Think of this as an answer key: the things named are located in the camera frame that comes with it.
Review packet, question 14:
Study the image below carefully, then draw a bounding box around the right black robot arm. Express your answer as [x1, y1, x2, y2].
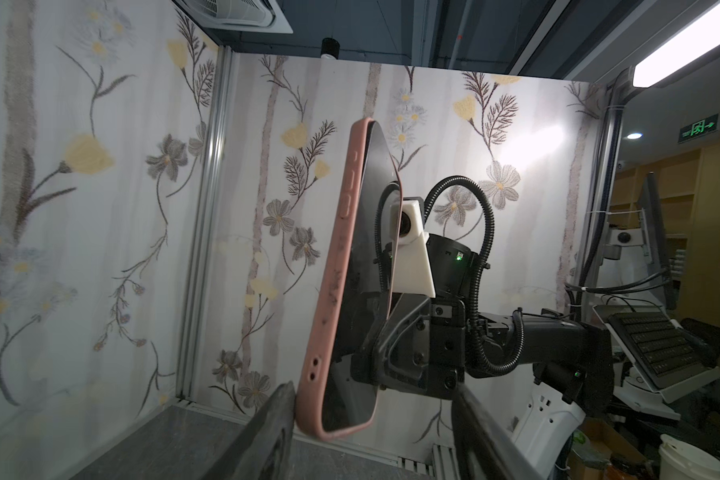
[350, 175, 614, 479]

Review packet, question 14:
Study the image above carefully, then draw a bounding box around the phone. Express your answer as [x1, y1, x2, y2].
[295, 118, 403, 441]

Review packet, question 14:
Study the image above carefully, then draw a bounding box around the white air conditioner vent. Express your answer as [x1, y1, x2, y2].
[176, 0, 293, 34]

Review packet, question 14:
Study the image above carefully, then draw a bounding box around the black keyboard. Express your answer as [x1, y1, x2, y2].
[593, 305, 720, 403]

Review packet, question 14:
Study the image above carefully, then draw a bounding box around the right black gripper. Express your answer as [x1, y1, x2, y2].
[350, 293, 467, 399]

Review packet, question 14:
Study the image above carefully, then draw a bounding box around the ceiling strip light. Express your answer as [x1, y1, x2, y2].
[632, 1, 720, 89]

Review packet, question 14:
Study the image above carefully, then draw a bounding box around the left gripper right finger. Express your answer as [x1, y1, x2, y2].
[451, 386, 542, 480]

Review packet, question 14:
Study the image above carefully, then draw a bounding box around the green exit sign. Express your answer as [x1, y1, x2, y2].
[678, 114, 719, 144]

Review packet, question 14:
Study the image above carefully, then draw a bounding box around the white bucket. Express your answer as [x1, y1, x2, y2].
[658, 434, 720, 480]

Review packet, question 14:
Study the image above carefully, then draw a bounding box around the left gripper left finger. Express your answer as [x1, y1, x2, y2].
[202, 382, 296, 480]

